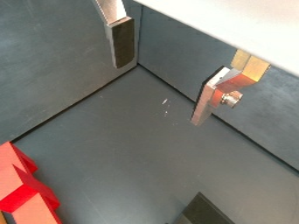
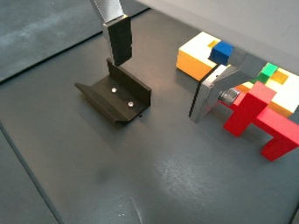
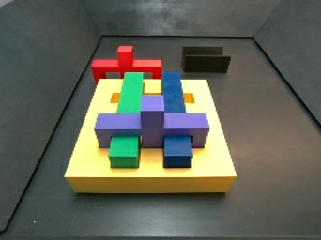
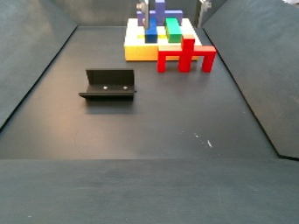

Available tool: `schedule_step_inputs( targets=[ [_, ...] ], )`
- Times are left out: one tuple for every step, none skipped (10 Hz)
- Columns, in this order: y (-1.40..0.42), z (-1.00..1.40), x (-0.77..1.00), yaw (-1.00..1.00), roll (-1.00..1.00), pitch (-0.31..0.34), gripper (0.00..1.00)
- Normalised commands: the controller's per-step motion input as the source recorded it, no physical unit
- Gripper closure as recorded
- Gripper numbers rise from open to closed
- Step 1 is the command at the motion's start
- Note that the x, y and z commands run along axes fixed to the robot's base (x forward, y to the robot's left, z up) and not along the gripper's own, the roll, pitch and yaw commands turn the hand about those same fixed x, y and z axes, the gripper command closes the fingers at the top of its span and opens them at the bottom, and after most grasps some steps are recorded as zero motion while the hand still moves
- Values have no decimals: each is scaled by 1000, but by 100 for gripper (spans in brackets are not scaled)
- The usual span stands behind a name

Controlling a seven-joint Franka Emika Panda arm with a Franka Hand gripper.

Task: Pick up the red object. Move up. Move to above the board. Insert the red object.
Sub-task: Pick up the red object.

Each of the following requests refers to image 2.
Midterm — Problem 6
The red bridge-shaped block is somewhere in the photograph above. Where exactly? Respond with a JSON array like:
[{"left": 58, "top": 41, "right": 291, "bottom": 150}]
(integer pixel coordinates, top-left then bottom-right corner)
[{"left": 224, "top": 81, "right": 299, "bottom": 161}]

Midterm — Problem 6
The yellow wooden puzzle board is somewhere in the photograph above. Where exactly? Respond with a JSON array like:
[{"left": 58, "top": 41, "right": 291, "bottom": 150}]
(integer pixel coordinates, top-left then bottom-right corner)
[{"left": 176, "top": 32, "right": 299, "bottom": 117}]

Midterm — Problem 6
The green long block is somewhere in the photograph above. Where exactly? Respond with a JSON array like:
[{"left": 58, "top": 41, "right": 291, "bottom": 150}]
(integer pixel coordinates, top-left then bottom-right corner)
[{"left": 250, "top": 63, "right": 277, "bottom": 84}]

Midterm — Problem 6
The black angled bracket holder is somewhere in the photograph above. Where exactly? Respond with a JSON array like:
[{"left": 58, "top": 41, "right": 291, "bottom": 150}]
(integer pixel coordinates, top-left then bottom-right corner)
[{"left": 74, "top": 59, "right": 152, "bottom": 124}]

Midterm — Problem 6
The blue long block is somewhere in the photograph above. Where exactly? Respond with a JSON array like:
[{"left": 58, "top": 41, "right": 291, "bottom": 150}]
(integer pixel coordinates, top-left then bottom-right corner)
[{"left": 209, "top": 41, "right": 233, "bottom": 66}]

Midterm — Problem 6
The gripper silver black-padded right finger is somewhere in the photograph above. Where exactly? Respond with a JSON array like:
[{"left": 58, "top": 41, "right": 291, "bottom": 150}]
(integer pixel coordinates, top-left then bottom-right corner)
[{"left": 189, "top": 48, "right": 250, "bottom": 123}]

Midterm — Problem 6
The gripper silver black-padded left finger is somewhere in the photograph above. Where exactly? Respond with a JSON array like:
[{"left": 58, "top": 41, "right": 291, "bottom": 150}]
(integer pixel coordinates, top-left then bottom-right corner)
[{"left": 89, "top": 0, "right": 132, "bottom": 67}]

